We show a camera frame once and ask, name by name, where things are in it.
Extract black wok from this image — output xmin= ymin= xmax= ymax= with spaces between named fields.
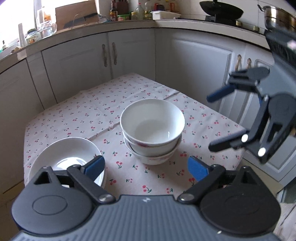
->
xmin=199 ymin=1 xmax=244 ymax=20

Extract white kitchen cabinets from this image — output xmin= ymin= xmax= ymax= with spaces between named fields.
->
xmin=0 ymin=21 xmax=296 ymax=186

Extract white bowl pink flowers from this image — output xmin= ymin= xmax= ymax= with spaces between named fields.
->
xmin=122 ymin=131 xmax=182 ymax=157
xmin=124 ymin=137 xmax=182 ymax=165

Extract white plate fruit print top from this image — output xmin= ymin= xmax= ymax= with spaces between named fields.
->
xmin=27 ymin=137 xmax=101 ymax=182

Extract glass pitcher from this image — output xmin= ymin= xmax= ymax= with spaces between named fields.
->
xmin=36 ymin=7 xmax=57 ymax=39

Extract cherry print tablecloth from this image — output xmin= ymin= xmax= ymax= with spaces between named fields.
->
xmin=23 ymin=73 xmax=244 ymax=196

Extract steel pot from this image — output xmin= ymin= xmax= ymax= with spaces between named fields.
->
xmin=257 ymin=5 xmax=295 ymax=32

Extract knife block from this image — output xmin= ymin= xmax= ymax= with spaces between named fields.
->
xmin=115 ymin=0 xmax=129 ymax=15

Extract white plastic tray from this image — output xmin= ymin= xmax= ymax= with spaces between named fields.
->
xmin=152 ymin=11 xmax=181 ymax=20

